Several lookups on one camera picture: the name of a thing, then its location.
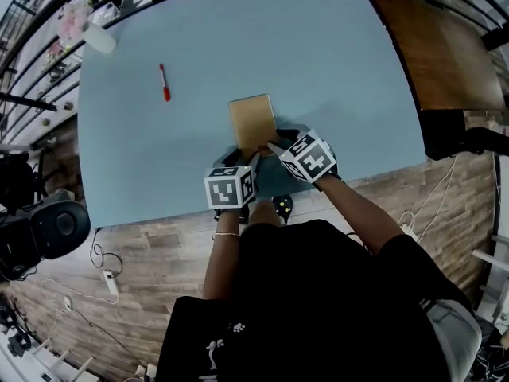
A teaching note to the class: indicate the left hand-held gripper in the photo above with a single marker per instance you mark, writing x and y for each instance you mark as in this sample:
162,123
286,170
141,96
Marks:
228,189

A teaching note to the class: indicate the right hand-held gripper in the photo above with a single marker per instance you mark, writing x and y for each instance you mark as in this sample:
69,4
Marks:
308,157

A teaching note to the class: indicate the brown notebook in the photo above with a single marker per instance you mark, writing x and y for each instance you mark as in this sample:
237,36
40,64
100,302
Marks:
252,122

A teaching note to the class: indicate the red pen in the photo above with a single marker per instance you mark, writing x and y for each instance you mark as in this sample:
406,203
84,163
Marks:
164,82

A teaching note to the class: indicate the person's right forearm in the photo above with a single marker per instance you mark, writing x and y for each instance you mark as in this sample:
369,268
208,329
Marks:
358,213

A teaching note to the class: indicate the person's left forearm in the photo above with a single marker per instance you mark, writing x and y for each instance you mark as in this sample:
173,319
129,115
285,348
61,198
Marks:
220,265

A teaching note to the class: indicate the light blue table top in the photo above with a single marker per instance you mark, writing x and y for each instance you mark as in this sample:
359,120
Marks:
278,54

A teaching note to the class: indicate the person's bare leg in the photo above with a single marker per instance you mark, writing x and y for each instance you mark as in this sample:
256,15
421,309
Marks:
262,213

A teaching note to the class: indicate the black clog shoe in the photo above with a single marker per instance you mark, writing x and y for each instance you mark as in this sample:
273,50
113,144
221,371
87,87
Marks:
283,209

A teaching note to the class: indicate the white charger block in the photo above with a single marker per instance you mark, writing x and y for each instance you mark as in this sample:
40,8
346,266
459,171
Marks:
409,233

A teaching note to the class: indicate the person's black shirt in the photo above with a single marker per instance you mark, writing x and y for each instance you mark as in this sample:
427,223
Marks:
310,313

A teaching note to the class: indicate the brown wooden table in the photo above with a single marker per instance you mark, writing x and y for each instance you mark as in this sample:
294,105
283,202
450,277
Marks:
437,54

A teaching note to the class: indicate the white power strip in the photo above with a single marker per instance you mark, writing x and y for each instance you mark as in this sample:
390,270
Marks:
110,281

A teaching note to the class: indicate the small brown round pot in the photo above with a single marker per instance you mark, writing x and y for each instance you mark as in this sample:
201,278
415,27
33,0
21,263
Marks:
68,105

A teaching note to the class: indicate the white vase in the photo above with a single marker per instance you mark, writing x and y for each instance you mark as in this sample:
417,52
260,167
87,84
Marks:
99,38

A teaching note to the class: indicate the black padded chair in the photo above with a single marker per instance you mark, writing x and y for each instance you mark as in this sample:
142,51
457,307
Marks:
59,229

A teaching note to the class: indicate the small green round pot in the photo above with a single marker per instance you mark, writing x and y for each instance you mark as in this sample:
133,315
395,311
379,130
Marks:
45,122

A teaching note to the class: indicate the small white adapter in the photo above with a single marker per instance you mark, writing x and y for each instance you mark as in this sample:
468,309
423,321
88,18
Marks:
68,304

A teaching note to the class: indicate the black swivel chair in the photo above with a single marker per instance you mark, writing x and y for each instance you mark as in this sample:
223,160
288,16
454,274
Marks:
16,181

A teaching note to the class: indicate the person's grey shorts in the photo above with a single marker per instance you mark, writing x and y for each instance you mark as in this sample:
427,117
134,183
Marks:
457,340

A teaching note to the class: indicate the white wooden rack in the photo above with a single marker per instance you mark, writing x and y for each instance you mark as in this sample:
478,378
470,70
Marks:
40,364

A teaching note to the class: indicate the white metal frame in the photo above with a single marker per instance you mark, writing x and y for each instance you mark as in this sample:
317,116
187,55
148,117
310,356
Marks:
493,261

